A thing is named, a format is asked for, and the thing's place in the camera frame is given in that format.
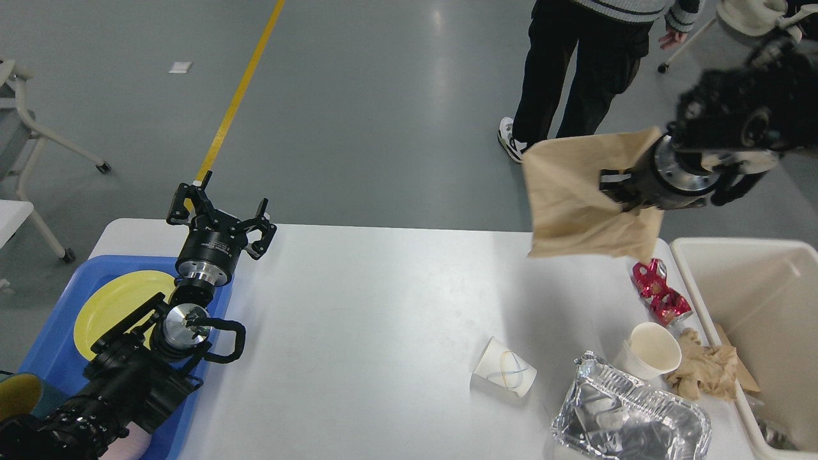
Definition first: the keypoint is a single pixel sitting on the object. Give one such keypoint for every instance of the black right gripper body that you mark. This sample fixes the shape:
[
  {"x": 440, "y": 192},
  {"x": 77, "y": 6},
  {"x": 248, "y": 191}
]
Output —
[{"x": 669, "y": 180}]

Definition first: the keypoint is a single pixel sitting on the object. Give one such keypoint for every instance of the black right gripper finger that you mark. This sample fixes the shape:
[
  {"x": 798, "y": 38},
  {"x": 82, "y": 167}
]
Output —
[{"x": 623, "y": 187}]

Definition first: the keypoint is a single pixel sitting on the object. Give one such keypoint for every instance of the teal mug yellow inside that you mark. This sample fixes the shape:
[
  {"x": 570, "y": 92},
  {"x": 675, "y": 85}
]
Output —
[{"x": 21, "y": 394}]

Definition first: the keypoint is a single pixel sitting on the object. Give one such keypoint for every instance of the yellow plastic plate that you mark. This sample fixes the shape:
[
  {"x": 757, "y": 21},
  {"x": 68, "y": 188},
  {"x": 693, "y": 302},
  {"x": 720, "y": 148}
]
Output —
[{"x": 114, "y": 301}]

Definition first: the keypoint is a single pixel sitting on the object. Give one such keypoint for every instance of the crushed red can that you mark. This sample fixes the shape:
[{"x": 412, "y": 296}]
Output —
[{"x": 667, "y": 306}]

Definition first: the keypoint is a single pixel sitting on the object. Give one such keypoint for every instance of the beige plastic bin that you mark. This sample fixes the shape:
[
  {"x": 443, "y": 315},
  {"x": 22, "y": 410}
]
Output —
[{"x": 763, "y": 293}]

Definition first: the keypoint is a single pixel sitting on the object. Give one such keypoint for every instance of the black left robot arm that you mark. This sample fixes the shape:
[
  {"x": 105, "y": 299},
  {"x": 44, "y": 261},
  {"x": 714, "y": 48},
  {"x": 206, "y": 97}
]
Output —
[{"x": 143, "y": 366}]

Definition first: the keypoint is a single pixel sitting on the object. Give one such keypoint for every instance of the person in black trousers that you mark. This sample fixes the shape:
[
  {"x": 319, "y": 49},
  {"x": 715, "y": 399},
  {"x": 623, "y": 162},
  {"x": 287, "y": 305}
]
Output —
[{"x": 607, "y": 40}]

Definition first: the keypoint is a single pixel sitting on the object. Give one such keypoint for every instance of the aluminium foil tray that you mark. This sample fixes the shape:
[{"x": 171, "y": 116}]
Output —
[{"x": 610, "y": 414}]

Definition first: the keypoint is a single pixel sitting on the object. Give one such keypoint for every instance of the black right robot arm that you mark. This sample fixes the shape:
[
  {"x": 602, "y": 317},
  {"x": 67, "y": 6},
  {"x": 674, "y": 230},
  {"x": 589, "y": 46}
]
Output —
[{"x": 730, "y": 129}]

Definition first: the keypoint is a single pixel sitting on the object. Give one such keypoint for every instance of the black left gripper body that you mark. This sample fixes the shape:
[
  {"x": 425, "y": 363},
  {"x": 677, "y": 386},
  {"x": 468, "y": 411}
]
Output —
[{"x": 211, "y": 251}]

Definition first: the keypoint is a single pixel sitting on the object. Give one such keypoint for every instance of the crumpled brown paper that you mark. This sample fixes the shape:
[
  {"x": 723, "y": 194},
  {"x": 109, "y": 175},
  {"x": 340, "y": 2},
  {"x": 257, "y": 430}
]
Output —
[{"x": 709, "y": 370}]

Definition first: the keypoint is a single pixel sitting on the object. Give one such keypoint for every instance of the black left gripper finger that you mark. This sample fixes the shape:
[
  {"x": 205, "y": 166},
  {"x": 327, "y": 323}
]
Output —
[
  {"x": 190, "y": 204},
  {"x": 254, "y": 235}
]

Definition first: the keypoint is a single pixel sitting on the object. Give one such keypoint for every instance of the white folding table frame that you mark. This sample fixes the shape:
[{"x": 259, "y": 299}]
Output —
[{"x": 23, "y": 142}]

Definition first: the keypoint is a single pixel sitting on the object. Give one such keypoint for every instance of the white paper cup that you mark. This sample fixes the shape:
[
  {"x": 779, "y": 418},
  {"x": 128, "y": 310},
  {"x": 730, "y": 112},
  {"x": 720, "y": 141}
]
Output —
[
  {"x": 649, "y": 351},
  {"x": 502, "y": 367}
]

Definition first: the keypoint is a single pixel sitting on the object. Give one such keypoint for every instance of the brown paper bag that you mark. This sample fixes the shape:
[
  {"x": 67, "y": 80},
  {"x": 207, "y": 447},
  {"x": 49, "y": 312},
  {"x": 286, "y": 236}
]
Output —
[{"x": 570, "y": 214}]

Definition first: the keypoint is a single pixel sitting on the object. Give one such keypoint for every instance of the white office chair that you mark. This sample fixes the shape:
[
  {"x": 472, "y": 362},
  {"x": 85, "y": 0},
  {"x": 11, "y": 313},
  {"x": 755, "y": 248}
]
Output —
[{"x": 752, "y": 19}]

